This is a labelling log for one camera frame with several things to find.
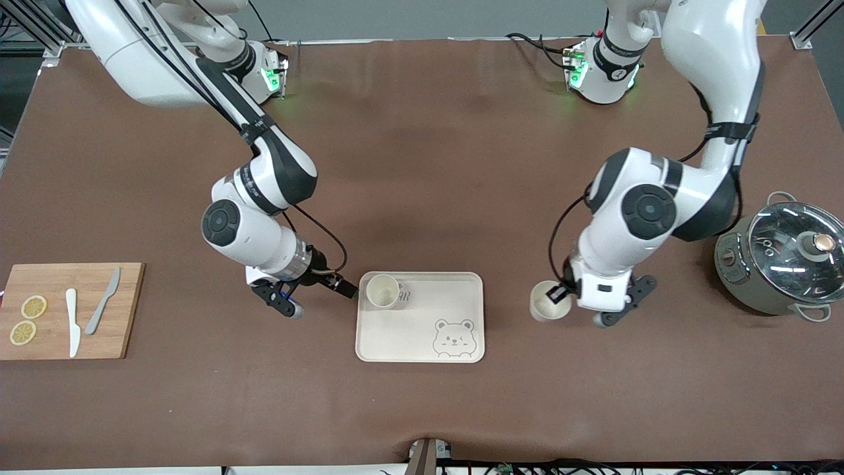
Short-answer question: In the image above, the white IKEA cup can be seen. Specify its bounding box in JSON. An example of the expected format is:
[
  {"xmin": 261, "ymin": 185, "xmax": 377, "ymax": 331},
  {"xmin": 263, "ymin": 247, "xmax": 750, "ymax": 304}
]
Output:
[
  {"xmin": 365, "ymin": 274, "xmax": 401, "ymax": 309},
  {"xmin": 529, "ymin": 280, "xmax": 572, "ymax": 323}
]

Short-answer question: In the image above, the grey plastic knife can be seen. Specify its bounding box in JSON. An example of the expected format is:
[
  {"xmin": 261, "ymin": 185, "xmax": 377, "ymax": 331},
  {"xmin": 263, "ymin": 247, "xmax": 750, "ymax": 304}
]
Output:
[{"xmin": 84, "ymin": 267, "xmax": 122, "ymax": 336}]

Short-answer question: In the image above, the white plastic knife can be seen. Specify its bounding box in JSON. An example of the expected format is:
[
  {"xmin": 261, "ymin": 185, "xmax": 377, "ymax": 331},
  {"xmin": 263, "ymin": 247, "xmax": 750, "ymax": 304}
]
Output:
[{"xmin": 65, "ymin": 288, "xmax": 82, "ymax": 359}]

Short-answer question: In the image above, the brown table cover mat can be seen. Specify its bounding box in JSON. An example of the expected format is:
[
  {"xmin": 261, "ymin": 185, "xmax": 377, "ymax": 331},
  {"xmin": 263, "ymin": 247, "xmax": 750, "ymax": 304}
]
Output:
[{"xmin": 0, "ymin": 36, "xmax": 844, "ymax": 470}]

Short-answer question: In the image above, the aluminium frame strut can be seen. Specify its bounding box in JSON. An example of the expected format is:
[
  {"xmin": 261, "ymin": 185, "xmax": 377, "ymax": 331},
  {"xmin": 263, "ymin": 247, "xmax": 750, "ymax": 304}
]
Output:
[
  {"xmin": 793, "ymin": 0, "xmax": 844, "ymax": 42},
  {"xmin": 0, "ymin": 0, "xmax": 86, "ymax": 52}
]

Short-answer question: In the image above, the black left base cable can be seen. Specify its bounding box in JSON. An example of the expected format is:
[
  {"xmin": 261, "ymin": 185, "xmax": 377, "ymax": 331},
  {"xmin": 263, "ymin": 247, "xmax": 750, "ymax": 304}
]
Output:
[{"xmin": 506, "ymin": 32, "xmax": 581, "ymax": 73}]

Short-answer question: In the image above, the bamboo cutting board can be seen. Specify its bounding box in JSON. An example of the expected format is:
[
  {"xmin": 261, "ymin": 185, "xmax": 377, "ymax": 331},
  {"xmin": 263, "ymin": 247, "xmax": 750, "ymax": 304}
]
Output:
[{"xmin": 0, "ymin": 263, "xmax": 146, "ymax": 361}]

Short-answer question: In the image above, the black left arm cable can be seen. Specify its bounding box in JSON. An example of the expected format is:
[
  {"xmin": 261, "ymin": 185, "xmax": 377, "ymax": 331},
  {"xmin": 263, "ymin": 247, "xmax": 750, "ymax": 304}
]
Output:
[{"xmin": 549, "ymin": 86, "xmax": 760, "ymax": 284}]

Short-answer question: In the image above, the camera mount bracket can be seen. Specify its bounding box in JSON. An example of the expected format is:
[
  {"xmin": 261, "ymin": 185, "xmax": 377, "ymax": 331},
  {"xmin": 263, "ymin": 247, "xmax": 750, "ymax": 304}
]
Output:
[{"xmin": 406, "ymin": 437, "xmax": 456, "ymax": 475}]

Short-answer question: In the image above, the cream tray with bear print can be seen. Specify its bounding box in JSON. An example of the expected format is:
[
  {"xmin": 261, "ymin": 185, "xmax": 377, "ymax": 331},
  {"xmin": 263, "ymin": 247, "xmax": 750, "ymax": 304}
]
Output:
[{"xmin": 355, "ymin": 271, "xmax": 486, "ymax": 364}]

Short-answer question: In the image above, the black base cable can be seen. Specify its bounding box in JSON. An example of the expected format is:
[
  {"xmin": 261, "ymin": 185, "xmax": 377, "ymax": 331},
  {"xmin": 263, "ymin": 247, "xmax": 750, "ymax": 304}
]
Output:
[
  {"xmin": 247, "ymin": 0, "xmax": 278, "ymax": 46},
  {"xmin": 506, "ymin": 32, "xmax": 581, "ymax": 73}
]

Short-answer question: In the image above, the black right base cable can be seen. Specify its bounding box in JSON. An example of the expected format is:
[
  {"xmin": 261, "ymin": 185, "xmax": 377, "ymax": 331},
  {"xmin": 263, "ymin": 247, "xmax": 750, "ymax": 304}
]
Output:
[{"xmin": 247, "ymin": 0, "xmax": 278, "ymax": 46}]

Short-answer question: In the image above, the glass pot lid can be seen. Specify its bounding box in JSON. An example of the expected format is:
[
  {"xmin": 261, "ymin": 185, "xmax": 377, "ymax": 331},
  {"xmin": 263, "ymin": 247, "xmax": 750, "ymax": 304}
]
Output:
[{"xmin": 747, "ymin": 202, "xmax": 844, "ymax": 304}]

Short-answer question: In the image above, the grey-green electric pot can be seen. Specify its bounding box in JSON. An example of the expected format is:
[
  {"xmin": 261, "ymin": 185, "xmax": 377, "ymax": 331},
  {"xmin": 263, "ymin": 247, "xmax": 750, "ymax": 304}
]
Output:
[{"xmin": 714, "ymin": 191, "xmax": 844, "ymax": 323}]

